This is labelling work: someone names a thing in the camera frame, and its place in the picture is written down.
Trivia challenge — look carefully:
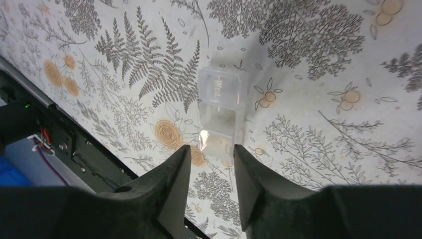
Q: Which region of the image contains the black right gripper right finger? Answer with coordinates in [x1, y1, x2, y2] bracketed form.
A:
[234, 144, 422, 239]

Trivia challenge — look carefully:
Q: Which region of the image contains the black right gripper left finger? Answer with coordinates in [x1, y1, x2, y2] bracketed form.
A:
[0, 145, 191, 239]

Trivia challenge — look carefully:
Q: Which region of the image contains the clear weekly pill organizer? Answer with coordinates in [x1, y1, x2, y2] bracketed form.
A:
[197, 66, 249, 163]

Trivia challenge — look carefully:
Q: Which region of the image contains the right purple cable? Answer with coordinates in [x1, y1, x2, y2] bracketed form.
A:
[31, 128, 70, 187]

